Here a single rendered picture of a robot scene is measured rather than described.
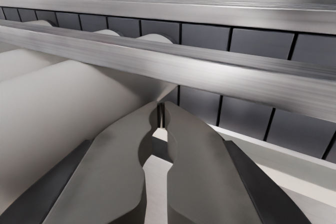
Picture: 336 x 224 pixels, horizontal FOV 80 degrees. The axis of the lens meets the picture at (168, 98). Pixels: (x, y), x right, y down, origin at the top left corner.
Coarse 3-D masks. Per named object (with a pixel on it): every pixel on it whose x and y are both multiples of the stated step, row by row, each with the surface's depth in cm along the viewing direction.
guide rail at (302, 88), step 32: (0, 32) 13; (32, 32) 11; (64, 32) 10; (96, 64) 10; (128, 64) 8; (160, 64) 8; (192, 64) 7; (224, 64) 6; (256, 64) 6; (288, 64) 6; (256, 96) 6; (288, 96) 6; (320, 96) 5
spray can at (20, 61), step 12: (24, 48) 13; (0, 60) 11; (12, 60) 12; (24, 60) 12; (36, 60) 12; (48, 60) 13; (60, 60) 13; (0, 72) 11; (12, 72) 11; (24, 72) 12
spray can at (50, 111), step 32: (64, 64) 10; (0, 96) 7; (32, 96) 8; (64, 96) 8; (96, 96) 9; (128, 96) 11; (160, 96) 14; (0, 128) 7; (32, 128) 7; (64, 128) 8; (96, 128) 9; (0, 160) 6; (32, 160) 7; (0, 192) 6
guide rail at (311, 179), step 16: (160, 128) 16; (240, 144) 14; (256, 144) 14; (256, 160) 13; (272, 160) 13; (288, 160) 13; (304, 160) 13; (272, 176) 13; (288, 176) 12; (304, 176) 12; (320, 176) 12; (304, 192) 12; (320, 192) 12
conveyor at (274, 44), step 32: (128, 32) 18; (160, 32) 16; (192, 32) 15; (224, 32) 14; (256, 32) 13; (288, 32) 12; (320, 64) 12; (192, 96) 18; (224, 96) 16; (224, 128) 17; (256, 128) 16; (288, 128) 15; (320, 128) 13
